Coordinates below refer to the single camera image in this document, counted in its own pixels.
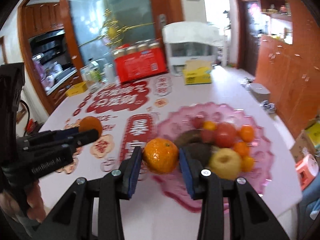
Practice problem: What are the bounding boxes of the large orange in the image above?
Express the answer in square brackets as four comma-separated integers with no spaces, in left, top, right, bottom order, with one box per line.
[238,125,255,143]
[143,138,179,175]

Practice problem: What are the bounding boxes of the small yellow-orange citrus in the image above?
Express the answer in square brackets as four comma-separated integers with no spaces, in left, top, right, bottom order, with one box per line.
[241,155,255,172]

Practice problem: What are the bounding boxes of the orange of pair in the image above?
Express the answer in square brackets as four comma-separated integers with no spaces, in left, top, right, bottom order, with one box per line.
[233,141,250,157]

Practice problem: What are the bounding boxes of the wrinkled dark red fruit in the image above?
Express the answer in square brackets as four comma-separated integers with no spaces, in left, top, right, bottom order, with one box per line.
[191,115,215,143]

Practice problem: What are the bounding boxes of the small orange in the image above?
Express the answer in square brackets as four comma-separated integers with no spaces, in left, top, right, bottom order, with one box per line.
[202,120,216,131]

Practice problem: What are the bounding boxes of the person left hand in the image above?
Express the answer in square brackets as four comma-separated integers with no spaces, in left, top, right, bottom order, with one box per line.
[1,180,46,223]

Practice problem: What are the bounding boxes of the flat yellow box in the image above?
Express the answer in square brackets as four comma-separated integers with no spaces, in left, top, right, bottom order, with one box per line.
[66,82,87,97]

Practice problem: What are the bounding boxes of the yellow apple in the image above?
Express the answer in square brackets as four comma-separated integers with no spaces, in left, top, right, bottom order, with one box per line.
[208,148,242,180]

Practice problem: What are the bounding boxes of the printed cartoon tablecloth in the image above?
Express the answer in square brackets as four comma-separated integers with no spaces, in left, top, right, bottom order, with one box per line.
[40,67,302,239]

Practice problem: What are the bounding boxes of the clear plastic bottle green label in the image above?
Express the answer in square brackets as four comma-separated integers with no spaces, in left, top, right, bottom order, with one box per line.
[88,58,101,83]

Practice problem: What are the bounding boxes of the white plastic bottle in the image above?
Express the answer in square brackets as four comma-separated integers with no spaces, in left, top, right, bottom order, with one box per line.
[104,63,116,83]

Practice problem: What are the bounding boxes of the dark brown avocado-like fruit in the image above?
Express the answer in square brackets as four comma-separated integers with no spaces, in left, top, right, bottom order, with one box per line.
[185,142,213,167]

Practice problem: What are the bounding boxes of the pink plastic fruit tray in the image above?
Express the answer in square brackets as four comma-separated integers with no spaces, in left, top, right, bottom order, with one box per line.
[153,102,274,213]

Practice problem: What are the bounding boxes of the red apple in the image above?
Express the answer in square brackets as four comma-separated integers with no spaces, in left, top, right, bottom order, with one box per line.
[215,122,237,148]

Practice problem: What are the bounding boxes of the cardboard box on floor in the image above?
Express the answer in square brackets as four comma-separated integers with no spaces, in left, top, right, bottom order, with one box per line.
[290,115,319,163]

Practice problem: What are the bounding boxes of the brown curved fruit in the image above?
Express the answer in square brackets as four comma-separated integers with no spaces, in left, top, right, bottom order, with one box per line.
[174,129,202,148]

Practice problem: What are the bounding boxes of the jar pack behind red package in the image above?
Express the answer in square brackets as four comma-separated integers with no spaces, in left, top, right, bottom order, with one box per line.
[112,39,161,59]

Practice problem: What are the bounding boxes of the red snack package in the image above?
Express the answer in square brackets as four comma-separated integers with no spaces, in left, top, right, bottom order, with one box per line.
[114,48,167,83]

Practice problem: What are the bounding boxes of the golden door ornament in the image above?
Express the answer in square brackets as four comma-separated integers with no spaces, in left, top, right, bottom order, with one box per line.
[78,9,155,48]

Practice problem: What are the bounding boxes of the white stool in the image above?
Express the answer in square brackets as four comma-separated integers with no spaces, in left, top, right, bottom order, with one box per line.
[249,83,270,102]

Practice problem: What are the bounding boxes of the white countertop appliance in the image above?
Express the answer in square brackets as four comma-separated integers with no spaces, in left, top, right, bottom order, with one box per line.
[163,42,220,76]

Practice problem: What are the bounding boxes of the yellow tissue box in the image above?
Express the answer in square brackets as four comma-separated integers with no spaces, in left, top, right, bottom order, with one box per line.
[182,60,212,85]

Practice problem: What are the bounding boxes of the wooden cabinet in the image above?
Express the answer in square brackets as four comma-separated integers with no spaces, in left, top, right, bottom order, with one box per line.
[255,0,319,138]

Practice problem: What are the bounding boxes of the white cloth on appliance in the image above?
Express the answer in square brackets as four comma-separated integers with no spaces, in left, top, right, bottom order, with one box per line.
[162,21,224,47]

